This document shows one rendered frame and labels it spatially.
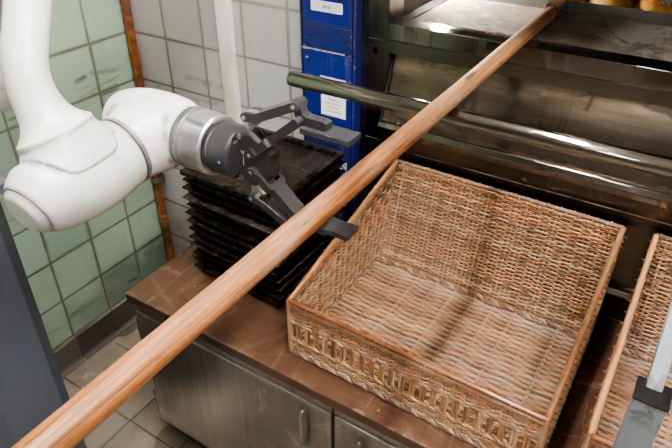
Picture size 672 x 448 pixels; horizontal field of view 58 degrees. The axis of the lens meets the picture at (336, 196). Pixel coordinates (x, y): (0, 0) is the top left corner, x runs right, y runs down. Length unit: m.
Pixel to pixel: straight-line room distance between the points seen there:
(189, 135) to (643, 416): 0.70
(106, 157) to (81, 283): 1.39
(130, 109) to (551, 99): 0.87
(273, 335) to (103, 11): 1.10
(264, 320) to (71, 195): 0.75
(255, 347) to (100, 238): 0.93
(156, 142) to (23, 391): 0.83
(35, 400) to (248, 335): 0.50
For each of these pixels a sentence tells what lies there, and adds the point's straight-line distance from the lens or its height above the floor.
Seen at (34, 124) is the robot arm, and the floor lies 1.26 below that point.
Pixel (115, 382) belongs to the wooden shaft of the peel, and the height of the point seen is 1.20.
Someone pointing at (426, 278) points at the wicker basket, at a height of 0.59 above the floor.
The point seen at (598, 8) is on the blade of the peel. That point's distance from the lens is 1.61.
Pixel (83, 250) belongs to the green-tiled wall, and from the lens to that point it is 2.14.
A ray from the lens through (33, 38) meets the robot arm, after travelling 0.84.
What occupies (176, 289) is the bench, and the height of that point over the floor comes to 0.58.
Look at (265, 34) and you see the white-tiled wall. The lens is 1.66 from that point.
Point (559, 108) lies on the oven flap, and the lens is 1.38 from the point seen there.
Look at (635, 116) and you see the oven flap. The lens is 1.36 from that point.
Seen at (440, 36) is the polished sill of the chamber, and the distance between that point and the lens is 1.39.
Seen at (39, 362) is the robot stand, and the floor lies 0.56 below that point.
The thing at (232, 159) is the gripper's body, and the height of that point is 1.19.
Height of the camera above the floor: 1.58
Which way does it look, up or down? 32 degrees down
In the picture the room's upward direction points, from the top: straight up
